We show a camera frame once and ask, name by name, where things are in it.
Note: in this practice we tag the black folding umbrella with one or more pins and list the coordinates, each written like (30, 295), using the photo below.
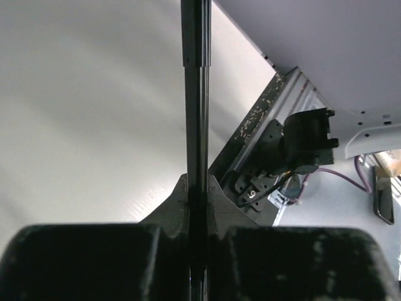
(196, 51)

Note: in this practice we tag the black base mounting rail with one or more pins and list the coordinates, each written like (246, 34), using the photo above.
(285, 94)

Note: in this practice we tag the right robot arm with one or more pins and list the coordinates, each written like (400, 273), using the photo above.
(369, 125)

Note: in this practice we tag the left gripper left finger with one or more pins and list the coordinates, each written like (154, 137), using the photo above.
(102, 261)

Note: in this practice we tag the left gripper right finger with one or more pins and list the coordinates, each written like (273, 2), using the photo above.
(252, 262)

